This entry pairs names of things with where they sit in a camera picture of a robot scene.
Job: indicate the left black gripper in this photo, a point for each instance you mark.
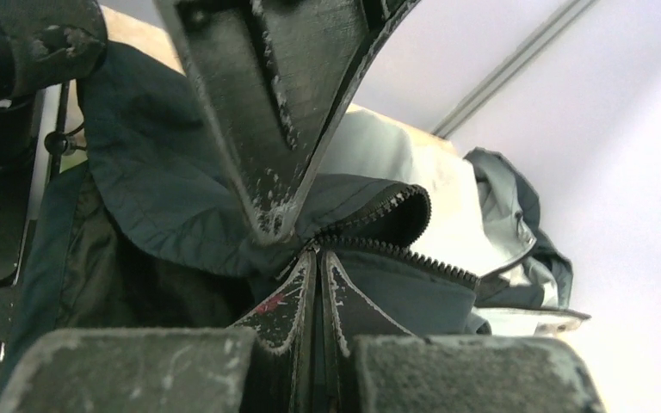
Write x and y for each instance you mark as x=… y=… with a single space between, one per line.
x=44 y=43

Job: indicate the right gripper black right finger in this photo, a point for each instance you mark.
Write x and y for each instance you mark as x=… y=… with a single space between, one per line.
x=373 y=364

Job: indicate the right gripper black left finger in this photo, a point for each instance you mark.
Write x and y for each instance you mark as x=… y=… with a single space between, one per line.
x=262 y=363

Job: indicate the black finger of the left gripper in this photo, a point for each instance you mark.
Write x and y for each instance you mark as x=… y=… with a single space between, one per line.
x=272 y=80

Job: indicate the grey black gradient hooded jacket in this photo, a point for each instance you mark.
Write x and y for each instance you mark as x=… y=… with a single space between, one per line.
x=145 y=234

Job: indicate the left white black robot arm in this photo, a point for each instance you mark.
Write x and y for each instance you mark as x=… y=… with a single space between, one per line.
x=17 y=152

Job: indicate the aluminium frame rail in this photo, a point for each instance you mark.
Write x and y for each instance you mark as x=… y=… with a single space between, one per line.
x=513 y=65

